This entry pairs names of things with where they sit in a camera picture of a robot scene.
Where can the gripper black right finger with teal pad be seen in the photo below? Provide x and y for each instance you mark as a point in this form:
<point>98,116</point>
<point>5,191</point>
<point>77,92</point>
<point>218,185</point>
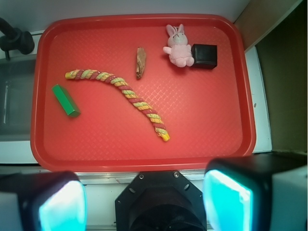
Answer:
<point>261,192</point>

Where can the black faucet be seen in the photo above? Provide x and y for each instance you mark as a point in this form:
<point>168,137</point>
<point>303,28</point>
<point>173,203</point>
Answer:
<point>15,39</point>

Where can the brown wood piece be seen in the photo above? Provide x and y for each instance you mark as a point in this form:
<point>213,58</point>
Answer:
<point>140,62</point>

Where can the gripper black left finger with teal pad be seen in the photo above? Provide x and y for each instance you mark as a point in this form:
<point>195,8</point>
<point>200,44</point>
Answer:
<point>53,201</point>

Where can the pink plush bunny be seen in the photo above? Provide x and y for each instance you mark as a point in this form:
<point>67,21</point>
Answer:
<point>178,49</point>

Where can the black cube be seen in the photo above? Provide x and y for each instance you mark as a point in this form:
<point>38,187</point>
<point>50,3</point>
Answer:
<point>205,56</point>

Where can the red plastic tray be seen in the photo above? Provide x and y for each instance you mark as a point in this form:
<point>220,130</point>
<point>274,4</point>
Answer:
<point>171,118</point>

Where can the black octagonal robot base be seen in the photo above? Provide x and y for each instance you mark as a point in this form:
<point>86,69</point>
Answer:
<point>160,201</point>

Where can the green rectangular block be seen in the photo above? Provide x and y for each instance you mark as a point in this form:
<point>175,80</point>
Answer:
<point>66,101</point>

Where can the grey metal sink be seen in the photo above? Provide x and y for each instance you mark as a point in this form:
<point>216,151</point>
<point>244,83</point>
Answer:
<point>16,91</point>

